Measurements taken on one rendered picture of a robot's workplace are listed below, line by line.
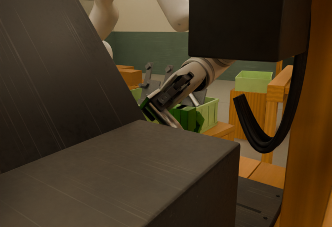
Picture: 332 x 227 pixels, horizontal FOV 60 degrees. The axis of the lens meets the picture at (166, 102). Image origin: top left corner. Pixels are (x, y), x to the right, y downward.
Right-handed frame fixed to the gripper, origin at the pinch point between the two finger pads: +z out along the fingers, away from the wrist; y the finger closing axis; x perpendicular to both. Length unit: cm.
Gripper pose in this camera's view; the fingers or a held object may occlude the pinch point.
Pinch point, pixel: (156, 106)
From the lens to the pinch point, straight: 59.5
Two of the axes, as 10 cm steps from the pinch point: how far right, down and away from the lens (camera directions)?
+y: 4.6, -5.3, -7.1
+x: 7.0, 7.1, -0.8
